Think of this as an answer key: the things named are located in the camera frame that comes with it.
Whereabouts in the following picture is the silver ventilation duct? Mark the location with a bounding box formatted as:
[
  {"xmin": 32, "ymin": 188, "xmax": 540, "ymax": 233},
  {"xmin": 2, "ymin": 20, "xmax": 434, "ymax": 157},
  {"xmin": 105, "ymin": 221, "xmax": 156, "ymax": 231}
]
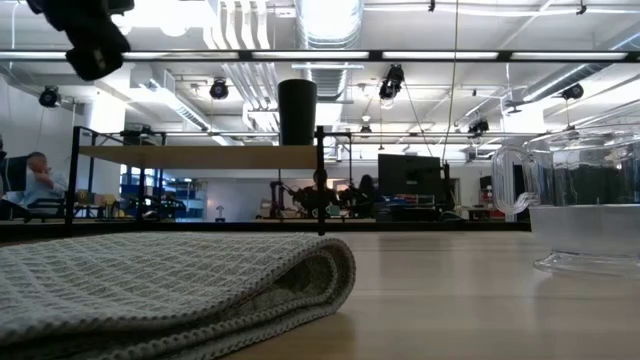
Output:
[{"xmin": 294, "ymin": 0, "xmax": 366, "ymax": 101}]

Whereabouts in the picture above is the wooden shelf with black frame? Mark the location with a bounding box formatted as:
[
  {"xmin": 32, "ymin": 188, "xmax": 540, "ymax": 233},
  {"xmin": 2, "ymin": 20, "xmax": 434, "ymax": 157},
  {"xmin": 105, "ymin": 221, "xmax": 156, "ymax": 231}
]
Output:
[{"xmin": 63, "ymin": 124, "xmax": 354, "ymax": 237}]

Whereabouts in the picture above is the grey waffle dish cloth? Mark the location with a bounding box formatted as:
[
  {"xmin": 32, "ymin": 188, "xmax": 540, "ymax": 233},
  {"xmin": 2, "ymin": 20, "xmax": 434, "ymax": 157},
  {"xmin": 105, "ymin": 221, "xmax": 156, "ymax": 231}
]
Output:
[{"xmin": 0, "ymin": 232, "xmax": 357, "ymax": 360}]

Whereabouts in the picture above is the thin hanging cable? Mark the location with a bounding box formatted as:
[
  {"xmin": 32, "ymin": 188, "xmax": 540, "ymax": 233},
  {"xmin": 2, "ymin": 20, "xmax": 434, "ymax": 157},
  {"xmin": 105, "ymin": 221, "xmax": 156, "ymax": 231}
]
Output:
[{"xmin": 441, "ymin": 0, "xmax": 460, "ymax": 162}]

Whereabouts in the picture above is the black ceiling spotlight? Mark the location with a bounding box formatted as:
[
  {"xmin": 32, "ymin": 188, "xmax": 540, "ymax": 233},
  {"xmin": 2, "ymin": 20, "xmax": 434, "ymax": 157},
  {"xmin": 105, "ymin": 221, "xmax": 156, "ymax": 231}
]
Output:
[
  {"xmin": 38, "ymin": 84, "xmax": 62, "ymax": 109},
  {"xmin": 560, "ymin": 82, "xmax": 585, "ymax": 102},
  {"xmin": 208, "ymin": 77, "xmax": 230, "ymax": 101},
  {"xmin": 378, "ymin": 63, "xmax": 406, "ymax": 101},
  {"xmin": 467, "ymin": 117, "xmax": 491, "ymax": 137}
]

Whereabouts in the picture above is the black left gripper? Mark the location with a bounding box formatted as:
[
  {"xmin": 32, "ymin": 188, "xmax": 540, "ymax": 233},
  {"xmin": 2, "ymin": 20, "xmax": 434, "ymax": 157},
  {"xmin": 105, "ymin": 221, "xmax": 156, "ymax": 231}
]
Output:
[{"xmin": 64, "ymin": 19, "xmax": 130, "ymax": 82}]

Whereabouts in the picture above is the person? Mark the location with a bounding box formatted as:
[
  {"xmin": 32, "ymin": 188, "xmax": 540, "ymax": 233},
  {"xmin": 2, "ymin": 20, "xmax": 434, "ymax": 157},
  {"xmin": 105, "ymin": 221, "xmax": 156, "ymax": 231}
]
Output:
[
  {"xmin": 22, "ymin": 151, "xmax": 69, "ymax": 207},
  {"xmin": 355, "ymin": 174, "xmax": 382, "ymax": 218}
]

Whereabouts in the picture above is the black table frame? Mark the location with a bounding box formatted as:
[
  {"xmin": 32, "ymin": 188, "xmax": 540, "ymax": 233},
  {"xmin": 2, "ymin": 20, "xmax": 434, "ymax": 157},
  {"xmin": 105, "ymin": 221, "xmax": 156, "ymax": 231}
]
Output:
[{"xmin": 0, "ymin": 218, "xmax": 531, "ymax": 236}]

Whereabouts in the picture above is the clear glass mug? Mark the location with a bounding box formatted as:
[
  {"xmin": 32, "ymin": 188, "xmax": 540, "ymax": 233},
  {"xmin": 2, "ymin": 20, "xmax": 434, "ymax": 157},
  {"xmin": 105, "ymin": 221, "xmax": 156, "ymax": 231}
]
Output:
[{"xmin": 491, "ymin": 124, "xmax": 640, "ymax": 279}]

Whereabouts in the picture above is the black computer monitor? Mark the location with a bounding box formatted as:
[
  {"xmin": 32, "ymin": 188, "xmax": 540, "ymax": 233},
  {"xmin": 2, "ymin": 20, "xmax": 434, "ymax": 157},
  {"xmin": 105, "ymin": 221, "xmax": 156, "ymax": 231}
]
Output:
[{"xmin": 377, "ymin": 153, "xmax": 444, "ymax": 199}]

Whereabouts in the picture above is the black overhead beam with lights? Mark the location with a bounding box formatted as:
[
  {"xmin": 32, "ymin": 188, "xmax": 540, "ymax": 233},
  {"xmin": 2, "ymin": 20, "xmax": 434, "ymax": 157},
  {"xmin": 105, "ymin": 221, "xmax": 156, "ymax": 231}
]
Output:
[{"xmin": 0, "ymin": 48, "xmax": 640, "ymax": 64}]

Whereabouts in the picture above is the tall black cup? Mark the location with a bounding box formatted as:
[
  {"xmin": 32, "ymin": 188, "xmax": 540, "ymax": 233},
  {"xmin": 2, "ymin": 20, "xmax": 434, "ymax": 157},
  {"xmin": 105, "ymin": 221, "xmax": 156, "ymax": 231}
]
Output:
[{"xmin": 277, "ymin": 78, "xmax": 319, "ymax": 147}]

